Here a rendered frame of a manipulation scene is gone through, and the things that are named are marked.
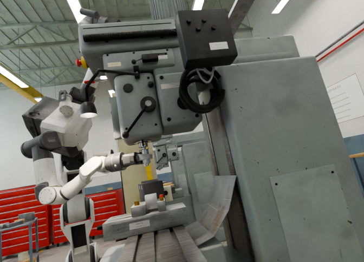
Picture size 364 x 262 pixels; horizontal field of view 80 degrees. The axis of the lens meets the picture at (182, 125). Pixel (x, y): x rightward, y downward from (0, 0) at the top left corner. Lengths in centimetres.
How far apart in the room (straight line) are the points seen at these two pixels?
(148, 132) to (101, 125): 962
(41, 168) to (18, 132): 1048
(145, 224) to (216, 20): 86
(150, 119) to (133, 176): 185
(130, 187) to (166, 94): 193
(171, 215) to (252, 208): 33
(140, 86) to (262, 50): 67
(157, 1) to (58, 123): 86
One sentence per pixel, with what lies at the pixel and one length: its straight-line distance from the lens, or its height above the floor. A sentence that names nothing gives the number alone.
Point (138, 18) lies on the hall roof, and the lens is 790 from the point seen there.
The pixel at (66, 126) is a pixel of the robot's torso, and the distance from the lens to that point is 136.
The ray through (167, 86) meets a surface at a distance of 103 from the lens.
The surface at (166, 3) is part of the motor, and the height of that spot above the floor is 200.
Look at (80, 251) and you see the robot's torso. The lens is 176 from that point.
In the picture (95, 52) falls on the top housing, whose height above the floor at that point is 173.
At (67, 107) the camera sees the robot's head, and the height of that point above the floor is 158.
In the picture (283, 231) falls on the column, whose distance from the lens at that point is 99.
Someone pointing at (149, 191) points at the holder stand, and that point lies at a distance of 135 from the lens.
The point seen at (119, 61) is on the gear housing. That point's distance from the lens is 108.
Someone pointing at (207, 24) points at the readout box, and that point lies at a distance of 91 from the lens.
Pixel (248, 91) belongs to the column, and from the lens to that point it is 99.
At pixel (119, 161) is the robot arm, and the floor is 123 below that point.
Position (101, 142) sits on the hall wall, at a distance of 1042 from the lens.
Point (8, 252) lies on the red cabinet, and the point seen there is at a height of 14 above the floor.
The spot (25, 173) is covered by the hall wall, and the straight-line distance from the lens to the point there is 1132.
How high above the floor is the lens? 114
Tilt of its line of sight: 12 degrees up
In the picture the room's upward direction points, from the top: 11 degrees counter-clockwise
